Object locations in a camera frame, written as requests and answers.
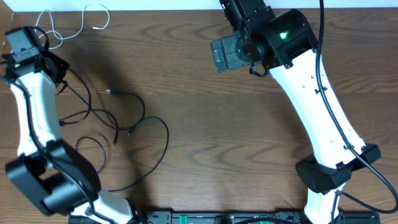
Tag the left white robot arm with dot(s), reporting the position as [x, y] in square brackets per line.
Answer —
[54, 176]

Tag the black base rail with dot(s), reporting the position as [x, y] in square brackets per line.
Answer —
[167, 217]

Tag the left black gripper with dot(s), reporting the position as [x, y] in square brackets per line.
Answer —
[63, 65]

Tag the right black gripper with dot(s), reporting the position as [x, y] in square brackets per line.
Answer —
[229, 45]

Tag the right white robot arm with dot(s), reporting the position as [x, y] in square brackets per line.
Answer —
[290, 52]

